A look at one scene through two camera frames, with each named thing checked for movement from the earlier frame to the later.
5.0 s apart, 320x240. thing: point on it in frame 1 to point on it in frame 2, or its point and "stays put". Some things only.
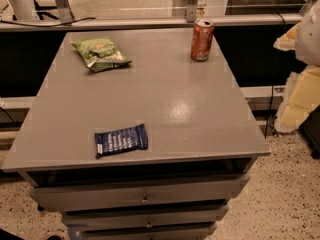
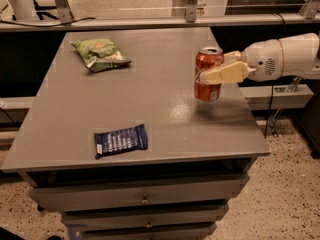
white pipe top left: [20, 2] stays put
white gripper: [310, 40] to [263, 60]
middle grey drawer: [145, 215] stays put
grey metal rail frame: [66, 20] stays put
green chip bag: [100, 53] stays put
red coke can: [201, 39] to [207, 58]
